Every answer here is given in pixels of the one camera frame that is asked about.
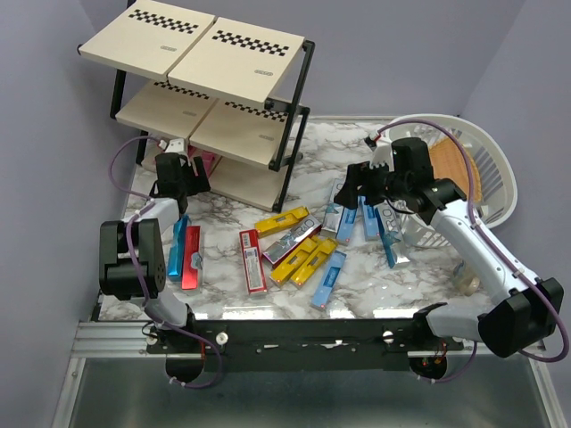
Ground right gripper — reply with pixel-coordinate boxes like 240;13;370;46
334;157;410;209

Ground red R&O toothpaste box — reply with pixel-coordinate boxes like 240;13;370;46
181;226;203;292

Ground yellow toothpaste box lower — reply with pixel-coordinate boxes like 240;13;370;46
291;238;338;288

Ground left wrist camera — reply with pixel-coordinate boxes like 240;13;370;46
158;138;188;156

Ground silver blue R&O box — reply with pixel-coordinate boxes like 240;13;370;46
376;202;410;268

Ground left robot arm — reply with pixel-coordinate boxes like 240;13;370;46
99;153;211;352

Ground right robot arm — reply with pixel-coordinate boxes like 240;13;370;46
335;137;570;362

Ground silver red R&O box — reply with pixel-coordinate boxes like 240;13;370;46
262;214;322;268

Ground yellow toothpaste box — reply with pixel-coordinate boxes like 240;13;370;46
291;238;338;288
254;206;310;238
269;236;322;287

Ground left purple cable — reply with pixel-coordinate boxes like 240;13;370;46
109;136;224;389

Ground pink toothpaste box back side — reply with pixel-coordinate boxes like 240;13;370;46
201;152;220;176

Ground blue metallic toothpaste box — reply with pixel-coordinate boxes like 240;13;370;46
167;214;190;282

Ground light blue toothpaste box right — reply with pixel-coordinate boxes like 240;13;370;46
359;196;380;241

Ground silver R&O box upper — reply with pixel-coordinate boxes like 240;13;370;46
321;178;344;238

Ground woven wicker fan tray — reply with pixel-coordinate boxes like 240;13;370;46
429;137;483;203

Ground beige paper cup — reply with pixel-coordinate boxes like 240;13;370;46
452;260;480;296

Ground white plastic dish basket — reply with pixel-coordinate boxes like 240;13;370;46
383;114;517;248

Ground black mounting rail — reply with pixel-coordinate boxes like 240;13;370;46
146;318;463;372

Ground red toothpaste box barcode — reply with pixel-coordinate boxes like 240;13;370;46
239;229;268;295

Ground yellow toothpaste box upper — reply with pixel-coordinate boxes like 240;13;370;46
254;206;310;238

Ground light blue toothpaste box lower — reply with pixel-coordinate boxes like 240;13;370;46
310;251;347;309

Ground pink toothpaste box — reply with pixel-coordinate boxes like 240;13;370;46
187;146;201;159
201;152;220;176

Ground yellow toothpaste box middle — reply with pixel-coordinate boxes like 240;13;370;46
269;236;322;287

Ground light blue toothpaste box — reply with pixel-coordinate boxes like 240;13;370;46
359;196;380;241
310;251;347;309
336;208;359;245

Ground light blue toothpaste box left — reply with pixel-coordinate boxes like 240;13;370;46
336;208;359;245

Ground beige three-tier shelf rack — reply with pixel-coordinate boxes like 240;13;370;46
78;1;315;212

